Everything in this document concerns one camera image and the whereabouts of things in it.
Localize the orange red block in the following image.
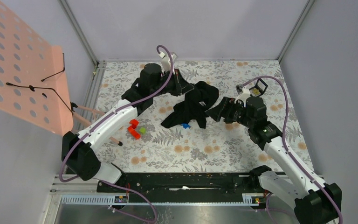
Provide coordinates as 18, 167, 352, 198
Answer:
127, 119, 140, 140

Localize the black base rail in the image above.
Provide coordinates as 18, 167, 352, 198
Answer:
96, 173, 266, 202

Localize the black brooch box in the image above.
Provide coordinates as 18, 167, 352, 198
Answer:
249, 78, 268, 97

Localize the green cube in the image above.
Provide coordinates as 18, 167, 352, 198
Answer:
139, 127, 146, 134

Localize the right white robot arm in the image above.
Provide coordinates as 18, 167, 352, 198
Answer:
207, 96, 343, 224

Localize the blue clip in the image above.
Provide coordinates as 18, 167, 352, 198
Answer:
181, 123, 191, 129

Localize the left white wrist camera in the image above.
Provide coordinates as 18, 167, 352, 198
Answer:
159, 52, 178, 72

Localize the grey cable duct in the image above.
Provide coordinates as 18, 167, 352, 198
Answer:
61, 194, 263, 206

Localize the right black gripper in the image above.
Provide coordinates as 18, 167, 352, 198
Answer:
206, 97, 254, 128

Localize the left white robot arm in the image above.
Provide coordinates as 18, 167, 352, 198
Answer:
62, 63, 194, 192

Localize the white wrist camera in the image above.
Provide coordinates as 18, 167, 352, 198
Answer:
159, 52, 178, 72
234, 85, 251, 107

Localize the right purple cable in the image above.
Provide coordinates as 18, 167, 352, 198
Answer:
242, 75, 344, 224

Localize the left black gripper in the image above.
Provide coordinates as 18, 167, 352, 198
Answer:
151, 68, 193, 97

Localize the floral table mat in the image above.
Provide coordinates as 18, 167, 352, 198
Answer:
97, 61, 313, 173

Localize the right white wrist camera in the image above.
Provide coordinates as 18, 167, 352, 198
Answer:
234, 85, 251, 107

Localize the black floral t-shirt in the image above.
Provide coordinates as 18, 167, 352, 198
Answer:
121, 77, 220, 130

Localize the pink perforated music stand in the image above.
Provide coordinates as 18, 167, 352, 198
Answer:
0, 0, 124, 147

